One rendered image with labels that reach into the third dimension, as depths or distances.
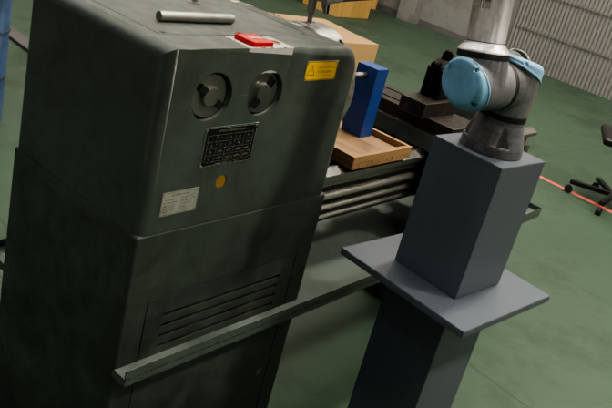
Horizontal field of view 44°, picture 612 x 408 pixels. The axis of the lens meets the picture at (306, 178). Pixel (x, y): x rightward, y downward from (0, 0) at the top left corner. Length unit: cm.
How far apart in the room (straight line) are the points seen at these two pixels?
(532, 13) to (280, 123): 863
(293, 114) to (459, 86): 37
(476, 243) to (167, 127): 79
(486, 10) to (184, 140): 69
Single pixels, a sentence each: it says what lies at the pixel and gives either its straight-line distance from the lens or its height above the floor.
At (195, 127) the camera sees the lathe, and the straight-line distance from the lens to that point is 150.
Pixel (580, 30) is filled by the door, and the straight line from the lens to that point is 987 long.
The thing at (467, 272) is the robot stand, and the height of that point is 82.
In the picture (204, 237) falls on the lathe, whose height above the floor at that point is 83.
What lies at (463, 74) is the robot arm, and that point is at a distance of 167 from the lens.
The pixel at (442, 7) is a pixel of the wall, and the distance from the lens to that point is 1100.
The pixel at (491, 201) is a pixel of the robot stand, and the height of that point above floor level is 102.
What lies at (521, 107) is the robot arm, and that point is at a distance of 180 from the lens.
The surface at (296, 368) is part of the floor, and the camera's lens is 276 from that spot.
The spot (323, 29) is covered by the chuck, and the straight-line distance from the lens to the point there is 204.
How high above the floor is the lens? 160
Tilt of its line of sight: 22 degrees down
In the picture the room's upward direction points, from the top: 14 degrees clockwise
